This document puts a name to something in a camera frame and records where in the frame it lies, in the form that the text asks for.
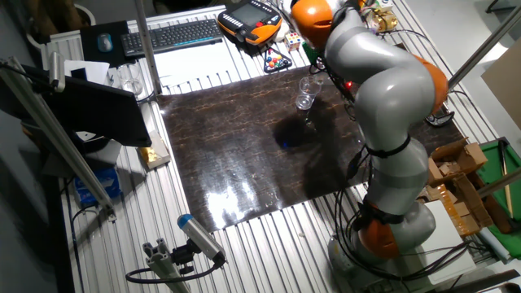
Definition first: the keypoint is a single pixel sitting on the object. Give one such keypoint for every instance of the black mouse pad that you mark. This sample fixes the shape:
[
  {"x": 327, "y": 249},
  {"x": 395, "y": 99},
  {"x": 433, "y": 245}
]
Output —
[{"x": 91, "y": 55}]

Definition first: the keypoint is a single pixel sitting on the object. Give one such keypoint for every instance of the grey wrist camera green mount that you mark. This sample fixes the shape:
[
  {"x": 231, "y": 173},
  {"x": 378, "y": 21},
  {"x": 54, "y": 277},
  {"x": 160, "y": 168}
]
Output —
[{"x": 309, "y": 53}]

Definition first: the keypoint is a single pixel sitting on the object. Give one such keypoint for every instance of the clear glass tumbler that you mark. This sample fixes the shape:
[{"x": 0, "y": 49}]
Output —
[{"x": 130, "y": 79}]

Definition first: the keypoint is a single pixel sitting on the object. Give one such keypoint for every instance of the small circuit board red light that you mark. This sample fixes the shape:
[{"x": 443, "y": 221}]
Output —
[{"x": 348, "y": 84}]

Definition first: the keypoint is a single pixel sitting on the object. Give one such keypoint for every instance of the white paper sheet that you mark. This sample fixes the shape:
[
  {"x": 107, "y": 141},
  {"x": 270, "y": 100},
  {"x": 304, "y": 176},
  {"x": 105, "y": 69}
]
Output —
[{"x": 195, "y": 61}]

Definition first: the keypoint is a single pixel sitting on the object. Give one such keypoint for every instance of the black triangle with billiard balls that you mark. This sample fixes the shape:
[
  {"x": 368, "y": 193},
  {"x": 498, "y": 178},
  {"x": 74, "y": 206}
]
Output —
[{"x": 277, "y": 63}]

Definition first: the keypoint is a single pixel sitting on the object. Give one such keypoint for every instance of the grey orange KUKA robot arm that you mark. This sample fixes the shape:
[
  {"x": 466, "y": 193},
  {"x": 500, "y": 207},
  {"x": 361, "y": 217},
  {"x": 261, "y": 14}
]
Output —
[{"x": 395, "y": 93}]

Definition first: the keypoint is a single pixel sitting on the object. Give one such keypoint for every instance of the pale grey tube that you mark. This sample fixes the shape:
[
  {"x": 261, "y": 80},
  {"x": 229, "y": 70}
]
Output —
[{"x": 494, "y": 246}]

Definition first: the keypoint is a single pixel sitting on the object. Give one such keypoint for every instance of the Rubik's cube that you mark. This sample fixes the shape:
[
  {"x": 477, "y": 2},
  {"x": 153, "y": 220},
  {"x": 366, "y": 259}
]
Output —
[{"x": 292, "y": 41}]

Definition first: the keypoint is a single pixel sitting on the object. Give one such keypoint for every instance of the green mini pool table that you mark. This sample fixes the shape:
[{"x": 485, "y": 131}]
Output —
[{"x": 492, "y": 171}]

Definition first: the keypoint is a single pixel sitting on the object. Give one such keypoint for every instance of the silver depth camera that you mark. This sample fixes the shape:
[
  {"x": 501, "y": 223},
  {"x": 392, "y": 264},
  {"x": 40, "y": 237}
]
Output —
[{"x": 57, "y": 71}]

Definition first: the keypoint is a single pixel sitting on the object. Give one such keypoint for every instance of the black USB hub blue light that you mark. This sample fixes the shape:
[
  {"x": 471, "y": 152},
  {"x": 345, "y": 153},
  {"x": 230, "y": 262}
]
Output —
[{"x": 354, "y": 160}]

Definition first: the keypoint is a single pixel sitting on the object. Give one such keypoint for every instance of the aluminium frame strut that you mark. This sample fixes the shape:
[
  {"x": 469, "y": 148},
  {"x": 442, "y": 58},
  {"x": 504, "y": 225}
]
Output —
[
  {"x": 484, "y": 45},
  {"x": 146, "y": 49},
  {"x": 53, "y": 134},
  {"x": 500, "y": 183}
]

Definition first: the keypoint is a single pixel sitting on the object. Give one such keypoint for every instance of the orange black teach pendant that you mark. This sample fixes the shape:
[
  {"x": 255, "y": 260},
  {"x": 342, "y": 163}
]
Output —
[{"x": 250, "y": 16}]

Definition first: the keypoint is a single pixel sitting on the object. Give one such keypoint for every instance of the silver camera blue cap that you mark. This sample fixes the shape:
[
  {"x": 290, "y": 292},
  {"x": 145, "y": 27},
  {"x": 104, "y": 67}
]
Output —
[{"x": 201, "y": 238}]

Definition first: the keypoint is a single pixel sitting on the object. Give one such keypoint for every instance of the tan box gold foil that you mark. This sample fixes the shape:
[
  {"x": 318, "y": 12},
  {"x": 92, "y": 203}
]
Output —
[{"x": 154, "y": 152}]

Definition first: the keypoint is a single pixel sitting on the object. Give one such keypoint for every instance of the clear plastic cup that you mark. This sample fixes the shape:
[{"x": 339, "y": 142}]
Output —
[{"x": 308, "y": 95}]

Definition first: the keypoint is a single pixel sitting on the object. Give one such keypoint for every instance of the wooden cue stick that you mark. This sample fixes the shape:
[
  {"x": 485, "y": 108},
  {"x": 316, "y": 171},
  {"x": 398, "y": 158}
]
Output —
[{"x": 505, "y": 179}]

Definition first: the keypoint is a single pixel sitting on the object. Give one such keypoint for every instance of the long cardboard box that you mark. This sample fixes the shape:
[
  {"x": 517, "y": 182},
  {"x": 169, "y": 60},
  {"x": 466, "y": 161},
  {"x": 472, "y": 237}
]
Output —
[{"x": 468, "y": 211}]

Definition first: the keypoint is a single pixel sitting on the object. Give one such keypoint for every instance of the grey computer mouse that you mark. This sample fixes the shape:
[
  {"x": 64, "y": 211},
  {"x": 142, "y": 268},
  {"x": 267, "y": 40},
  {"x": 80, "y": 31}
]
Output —
[{"x": 105, "y": 42}]

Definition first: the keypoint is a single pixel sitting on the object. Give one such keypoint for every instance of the white flat box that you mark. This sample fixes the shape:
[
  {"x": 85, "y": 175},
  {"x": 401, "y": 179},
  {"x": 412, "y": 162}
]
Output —
[{"x": 452, "y": 252}]

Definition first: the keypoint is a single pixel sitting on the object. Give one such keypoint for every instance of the blue tissue pack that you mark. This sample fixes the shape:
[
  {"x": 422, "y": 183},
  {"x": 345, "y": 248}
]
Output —
[{"x": 97, "y": 187}]

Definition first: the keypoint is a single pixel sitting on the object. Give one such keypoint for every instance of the brown cardboard sheet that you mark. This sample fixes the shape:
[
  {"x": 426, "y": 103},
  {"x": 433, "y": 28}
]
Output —
[{"x": 504, "y": 85}]

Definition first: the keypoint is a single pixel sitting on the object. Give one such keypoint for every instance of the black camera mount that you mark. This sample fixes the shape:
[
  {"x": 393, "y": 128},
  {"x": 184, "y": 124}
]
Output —
[{"x": 183, "y": 256}]

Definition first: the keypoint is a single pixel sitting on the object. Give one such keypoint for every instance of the short aluminium profile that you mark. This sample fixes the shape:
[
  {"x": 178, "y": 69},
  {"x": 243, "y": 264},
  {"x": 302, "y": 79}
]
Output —
[{"x": 163, "y": 264}]

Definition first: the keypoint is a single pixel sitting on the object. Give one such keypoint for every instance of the black monitor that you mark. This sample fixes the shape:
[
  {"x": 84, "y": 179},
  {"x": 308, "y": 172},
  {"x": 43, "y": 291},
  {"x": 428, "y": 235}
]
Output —
[{"x": 93, "y": 110}]

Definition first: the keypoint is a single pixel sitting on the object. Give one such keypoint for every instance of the white paper stack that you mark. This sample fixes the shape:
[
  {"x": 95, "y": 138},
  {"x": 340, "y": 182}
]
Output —
[{"x": 95, "y": 71}]

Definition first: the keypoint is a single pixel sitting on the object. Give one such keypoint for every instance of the black computer keyboard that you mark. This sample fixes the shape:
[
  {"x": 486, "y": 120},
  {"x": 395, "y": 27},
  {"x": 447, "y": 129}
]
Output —
[{"x": 171, "y": 36}]

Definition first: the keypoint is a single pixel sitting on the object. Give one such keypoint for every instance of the dark marble pattern mat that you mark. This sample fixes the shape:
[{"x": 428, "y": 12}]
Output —
[{"x": 244, "y": 163}]

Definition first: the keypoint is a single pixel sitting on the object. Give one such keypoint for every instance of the shiny gold ornament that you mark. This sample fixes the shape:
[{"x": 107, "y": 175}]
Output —
[{"x": 386, "y": 21}]

